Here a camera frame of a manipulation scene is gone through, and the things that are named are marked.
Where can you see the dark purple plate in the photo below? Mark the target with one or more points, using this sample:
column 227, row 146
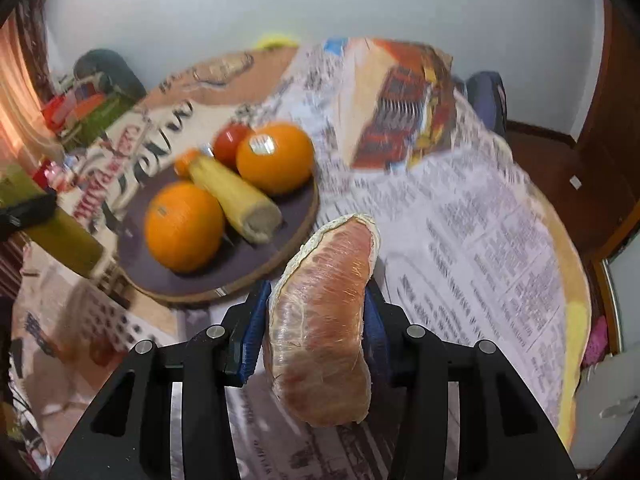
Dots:
column 235, row 267

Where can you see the orange curtain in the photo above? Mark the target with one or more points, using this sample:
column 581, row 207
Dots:
column 17, row 90

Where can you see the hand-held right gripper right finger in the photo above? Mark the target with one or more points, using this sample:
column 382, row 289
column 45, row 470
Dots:
column 374, row 330

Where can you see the blue chair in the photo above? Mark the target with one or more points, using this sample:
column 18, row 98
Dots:
column 487, row 102

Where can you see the small tangerine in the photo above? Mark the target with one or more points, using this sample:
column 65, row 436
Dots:
column 185, row 162

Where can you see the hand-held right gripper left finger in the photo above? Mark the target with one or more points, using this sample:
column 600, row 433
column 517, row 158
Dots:
column 255, row 330

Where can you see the brown wooden door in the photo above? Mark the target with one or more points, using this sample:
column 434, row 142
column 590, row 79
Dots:
column 615, row 135

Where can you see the pink cloth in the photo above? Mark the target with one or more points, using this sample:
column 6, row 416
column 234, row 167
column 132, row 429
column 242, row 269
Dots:
column 596, row 342

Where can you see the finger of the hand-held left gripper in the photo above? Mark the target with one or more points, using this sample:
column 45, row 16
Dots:
column 25, row 212

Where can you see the red box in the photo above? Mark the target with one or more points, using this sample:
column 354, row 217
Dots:
column 60, row 110

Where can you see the yellow-green sugarcane piece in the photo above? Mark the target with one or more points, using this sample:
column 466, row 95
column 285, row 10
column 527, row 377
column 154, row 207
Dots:
column 70, row 242
column 235, row 197

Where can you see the red tomato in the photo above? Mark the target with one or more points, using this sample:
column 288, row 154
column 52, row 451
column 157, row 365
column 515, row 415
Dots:
column 230, row 145

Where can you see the orange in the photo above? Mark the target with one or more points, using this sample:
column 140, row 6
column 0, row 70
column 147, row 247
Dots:
column 277, row 160
column 182, row 227

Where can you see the peeled pomelo segment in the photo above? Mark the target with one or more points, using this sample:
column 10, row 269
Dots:
column 320, row 320

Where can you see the green storage bag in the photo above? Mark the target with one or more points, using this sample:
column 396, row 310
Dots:
column 105, row 117

